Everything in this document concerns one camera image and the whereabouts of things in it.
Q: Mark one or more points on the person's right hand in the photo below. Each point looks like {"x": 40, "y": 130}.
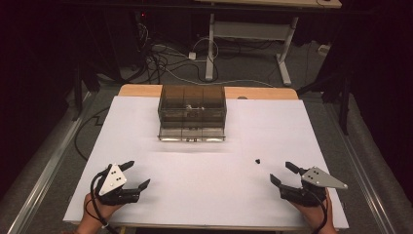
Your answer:
{"x": 310, "y": 213}

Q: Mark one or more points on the small black object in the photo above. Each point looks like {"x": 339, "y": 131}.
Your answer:
{"x": 257, "y": 161}

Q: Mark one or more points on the white power adapter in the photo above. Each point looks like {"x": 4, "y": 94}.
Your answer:
{"x": 192, "y": 56}

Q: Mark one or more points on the aluminium floor rail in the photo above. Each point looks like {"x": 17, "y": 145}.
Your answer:
{"x": 360, "y": 169}
{"x": 48, "y": 165}

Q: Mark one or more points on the black metal stand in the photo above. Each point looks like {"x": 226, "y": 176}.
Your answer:
{"x": 78, "y": 87}

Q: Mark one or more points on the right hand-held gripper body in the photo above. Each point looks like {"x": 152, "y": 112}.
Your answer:
{"x": 313, "y": 185}

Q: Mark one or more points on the white table cover sheet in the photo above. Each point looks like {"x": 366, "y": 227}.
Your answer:
{"x": 207, "y": 182}

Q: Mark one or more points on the white metal desk frame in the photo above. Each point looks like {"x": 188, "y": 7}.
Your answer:
{"x": 250, "y": 32}

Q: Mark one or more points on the small white item in cabinet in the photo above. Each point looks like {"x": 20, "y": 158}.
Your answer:
{"x": 188, "y": 106}

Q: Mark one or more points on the person's left hand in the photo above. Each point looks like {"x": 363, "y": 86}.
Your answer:
{"x": 100, "y": 208}

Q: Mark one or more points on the brown transparent drawer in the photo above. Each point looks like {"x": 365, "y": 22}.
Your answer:
{"x": 191, "y": 134}

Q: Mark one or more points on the brown transparent drawer cabinet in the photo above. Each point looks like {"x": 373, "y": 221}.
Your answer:
{"x": 192, "y": 105}

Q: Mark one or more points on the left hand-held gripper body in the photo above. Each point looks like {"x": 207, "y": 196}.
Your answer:
{"x": 112, "y": 182}

